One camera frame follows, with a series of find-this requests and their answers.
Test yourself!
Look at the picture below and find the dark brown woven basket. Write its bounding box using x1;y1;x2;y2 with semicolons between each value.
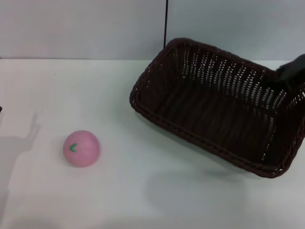
129;37;305;179

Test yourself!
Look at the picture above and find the black vertical wall strip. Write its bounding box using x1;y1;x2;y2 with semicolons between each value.
163;0;169;48

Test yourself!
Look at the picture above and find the pink toy peach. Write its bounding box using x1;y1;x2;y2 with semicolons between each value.
62;130;101;168

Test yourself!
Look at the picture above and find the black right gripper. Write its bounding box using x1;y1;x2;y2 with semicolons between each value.
276;53;305;93

